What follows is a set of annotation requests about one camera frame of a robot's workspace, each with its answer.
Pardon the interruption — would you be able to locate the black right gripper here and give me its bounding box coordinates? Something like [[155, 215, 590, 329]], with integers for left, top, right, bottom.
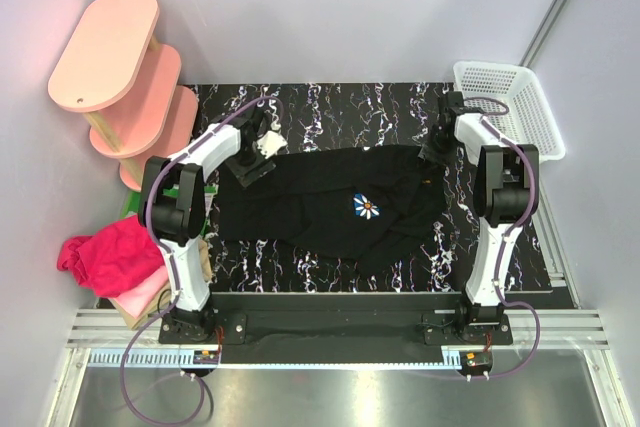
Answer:
[[416, 124, 458, 173]]

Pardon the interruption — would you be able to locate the black t shirt flower print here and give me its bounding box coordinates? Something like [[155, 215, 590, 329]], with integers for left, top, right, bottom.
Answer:
[[217, 145, 447, 277]]

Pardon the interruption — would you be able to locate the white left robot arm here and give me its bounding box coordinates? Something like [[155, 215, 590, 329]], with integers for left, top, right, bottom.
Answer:
[[138, 123, 287, 343]]

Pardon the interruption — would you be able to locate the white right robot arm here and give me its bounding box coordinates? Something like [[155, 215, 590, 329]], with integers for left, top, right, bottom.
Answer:
[[421, 112, 540, 308]]

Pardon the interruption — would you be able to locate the white plastic basket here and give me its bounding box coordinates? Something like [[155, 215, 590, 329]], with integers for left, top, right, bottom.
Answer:
[[453, 61, 566, 162]]

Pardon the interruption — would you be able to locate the beige t shirt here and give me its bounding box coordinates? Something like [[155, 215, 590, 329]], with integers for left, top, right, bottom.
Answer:
[[198, 239, 213, 282]]

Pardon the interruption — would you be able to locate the green plastic folder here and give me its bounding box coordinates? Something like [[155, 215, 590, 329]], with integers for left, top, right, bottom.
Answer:
[[119, 185, 217, 237]]

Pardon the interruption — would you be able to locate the magenta red t shirt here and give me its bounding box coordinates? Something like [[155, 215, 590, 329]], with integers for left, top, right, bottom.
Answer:
[[56, 216, 164, 298]]

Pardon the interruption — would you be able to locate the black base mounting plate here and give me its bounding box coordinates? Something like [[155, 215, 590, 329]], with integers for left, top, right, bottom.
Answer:
[[159, 292, 513, 369]]

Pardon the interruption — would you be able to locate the pink three-tier shelf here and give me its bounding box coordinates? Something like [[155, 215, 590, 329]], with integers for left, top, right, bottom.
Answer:
[[48, 0, 198, 191]]

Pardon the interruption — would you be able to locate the light pink t shirt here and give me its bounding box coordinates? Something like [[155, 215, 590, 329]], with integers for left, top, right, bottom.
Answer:
[[111, 266, 169, 317]]

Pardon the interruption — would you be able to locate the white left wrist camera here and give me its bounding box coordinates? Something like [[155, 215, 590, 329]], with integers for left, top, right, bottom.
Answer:
[[257, 121, 287, 159]]

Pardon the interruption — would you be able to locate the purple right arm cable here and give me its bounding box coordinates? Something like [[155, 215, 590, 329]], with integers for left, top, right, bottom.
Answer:
[[462, 96, 542, 381]]

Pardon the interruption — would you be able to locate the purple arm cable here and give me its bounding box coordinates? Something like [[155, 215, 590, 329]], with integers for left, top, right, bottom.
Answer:
[[119, 95, 285, 422], [462, 96, 542, 381]]

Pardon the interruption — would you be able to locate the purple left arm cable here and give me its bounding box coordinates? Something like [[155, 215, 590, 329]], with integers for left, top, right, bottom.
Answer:
[[119, 95, 285, 422]]

